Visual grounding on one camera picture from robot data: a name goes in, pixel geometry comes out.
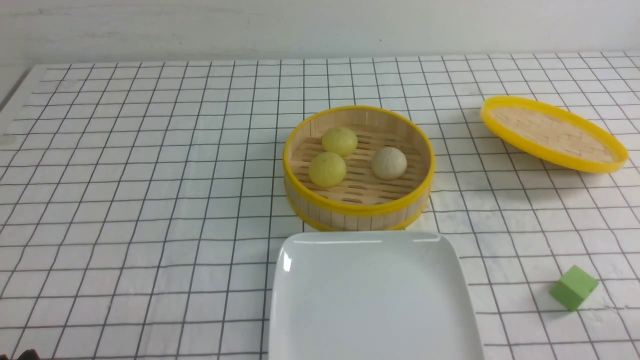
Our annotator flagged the yellow steamed bun front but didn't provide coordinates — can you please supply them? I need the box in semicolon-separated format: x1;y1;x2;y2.
308;152;347;189

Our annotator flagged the yellow steamed bun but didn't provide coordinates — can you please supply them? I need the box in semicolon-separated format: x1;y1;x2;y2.
308;152;347;189
321;126;358;158

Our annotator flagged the beige steamed bun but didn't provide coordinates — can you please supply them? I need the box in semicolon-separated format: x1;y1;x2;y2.
371;146;408;181

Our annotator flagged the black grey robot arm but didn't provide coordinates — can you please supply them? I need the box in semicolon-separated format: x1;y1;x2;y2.
16;349;41;360

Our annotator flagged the white square plate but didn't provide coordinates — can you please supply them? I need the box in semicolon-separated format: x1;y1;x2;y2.
268;230;485;360

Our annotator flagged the yellow rimmed bamboo steamer basket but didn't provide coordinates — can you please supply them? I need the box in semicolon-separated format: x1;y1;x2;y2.
282;105;435;231

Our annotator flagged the white checkered tablecloth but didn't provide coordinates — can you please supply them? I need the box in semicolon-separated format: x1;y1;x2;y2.
0;51;640;360

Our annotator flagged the yellow rimmed bamboo steamer lid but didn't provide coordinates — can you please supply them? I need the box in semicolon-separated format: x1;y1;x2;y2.
480;96;629;174

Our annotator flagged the green foam cube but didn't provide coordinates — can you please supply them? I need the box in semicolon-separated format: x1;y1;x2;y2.
549;265;599;312

